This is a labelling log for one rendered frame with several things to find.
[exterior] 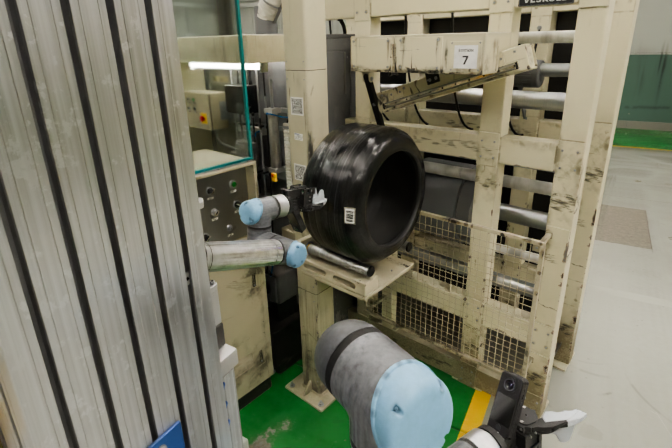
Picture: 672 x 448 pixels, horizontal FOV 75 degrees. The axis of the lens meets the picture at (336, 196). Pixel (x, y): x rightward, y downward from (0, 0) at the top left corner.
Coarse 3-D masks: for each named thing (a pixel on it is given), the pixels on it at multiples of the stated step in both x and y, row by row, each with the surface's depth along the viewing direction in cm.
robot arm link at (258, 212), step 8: (248, 200) 134; (256, 200) 134; (264, 200) 135; (272, 200) 137; (240, 208) 134; (248, 208) 131; (256, 208) 132; (264, 208) 134; (272, 208) 136; (248, 216) 132; (256, 216) 131; (264, 216) 134; (272, 216) 137; (248, 224) 133; (256, 224) 134; (264, 224) 135
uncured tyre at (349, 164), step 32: (352, 128) 172; (384, 128) 169; (320, 160) 165; (352, 160) 157; (384, 160) 162; (416, 160) 180; (352, 192) 156; (384, 192) 209; (416, 192) 190; (320, 224) 166; (352, 224) 159; (384, 224) 203; (352, 256) 170; (384, 256) 178
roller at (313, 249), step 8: (312, 248) 192; (320, 248) 190; (320, 256) 189; (328, 256) 186; (336, 256) 183; (344, 256) 182; (344, 264) 180; (352, 264) 178; (360, 264) 176; (360, 272) 175; (368, 272) 173
